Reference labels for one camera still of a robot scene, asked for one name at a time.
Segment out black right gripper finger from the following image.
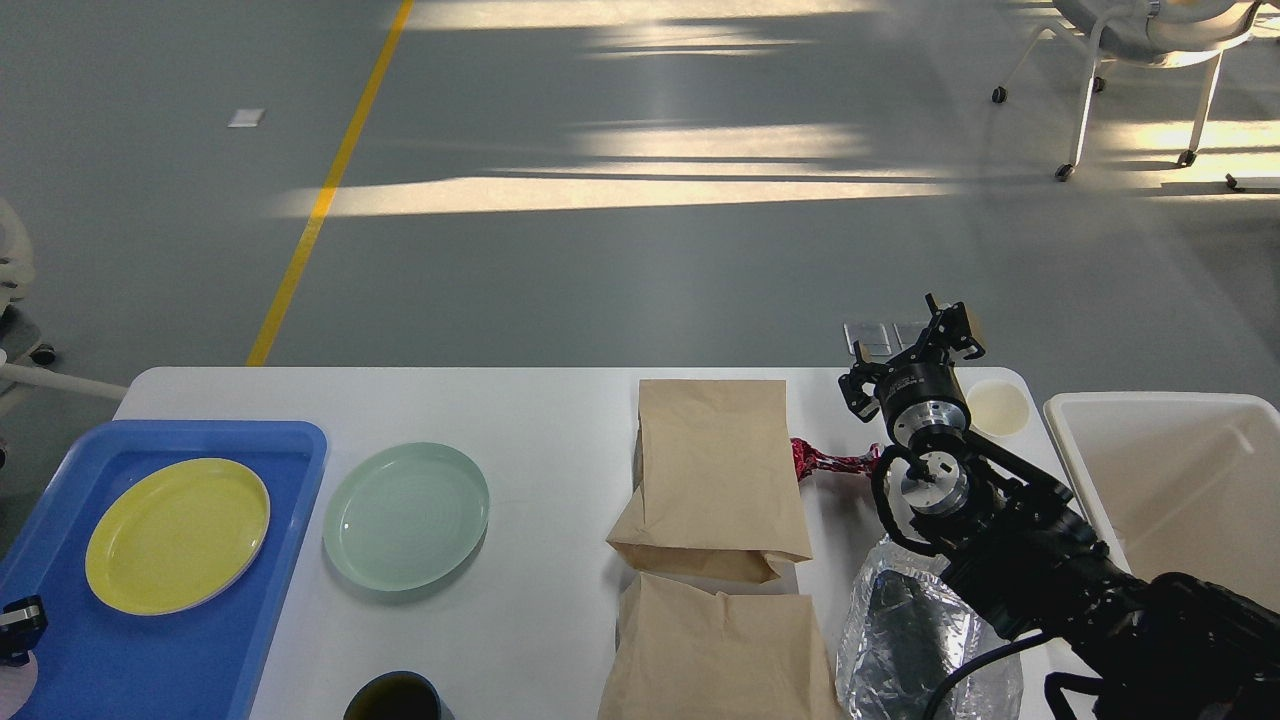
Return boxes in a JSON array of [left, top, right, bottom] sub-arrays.
[[904, 293, 987, 364], [838, 341, 892, 423]]

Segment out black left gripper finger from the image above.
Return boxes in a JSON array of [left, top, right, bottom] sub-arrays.
[[1, 596, 49, 667]]

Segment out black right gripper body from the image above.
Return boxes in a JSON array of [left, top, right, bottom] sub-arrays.
[[870, 363, 972, 448]]

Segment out dark green mug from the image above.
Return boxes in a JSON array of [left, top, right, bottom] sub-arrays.
[[342, 670, 456, 719]]

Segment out pink mug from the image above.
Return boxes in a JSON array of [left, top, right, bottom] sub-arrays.
[[0, 652, 38, 719]]

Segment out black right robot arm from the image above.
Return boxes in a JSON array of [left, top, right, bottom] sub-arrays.
[[838, 295, 1279, 719]]

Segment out metal floor socket plates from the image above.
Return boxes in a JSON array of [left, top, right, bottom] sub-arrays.
[[844, 322, 928, 357]]

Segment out red candy wrapper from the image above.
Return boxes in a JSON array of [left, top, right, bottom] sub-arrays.
[[790, 437, 883, 482]]

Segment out upper brown paper bag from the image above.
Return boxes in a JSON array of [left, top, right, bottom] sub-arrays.
[[607, 379, 814, 584]]

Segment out brown paper bag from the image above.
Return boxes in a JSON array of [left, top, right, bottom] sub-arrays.
[[596, 573, 846, 719], [607, 379, 814, 584]]

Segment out yellow plate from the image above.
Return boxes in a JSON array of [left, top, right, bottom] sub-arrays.
[[84, 457, 273, 618]]

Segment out blue plastic tray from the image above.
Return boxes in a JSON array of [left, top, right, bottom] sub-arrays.
[[3, 420, 326, 719]]

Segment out white chair at left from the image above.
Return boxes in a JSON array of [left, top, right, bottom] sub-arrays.
[[1, 200, 127, 416]]

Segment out white plastic bin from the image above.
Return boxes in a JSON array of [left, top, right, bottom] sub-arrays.
[[1044, 391, 1279, 610]]

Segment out lower brown paper bag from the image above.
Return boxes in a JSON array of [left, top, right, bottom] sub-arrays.
[[596, 573, 846, 719]]

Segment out white chair on casters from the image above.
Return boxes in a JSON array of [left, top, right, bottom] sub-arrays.
[[989, 1, 1263, 182]]

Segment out pale green plate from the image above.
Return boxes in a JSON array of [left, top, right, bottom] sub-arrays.
[[323, 442, 492, 593]]

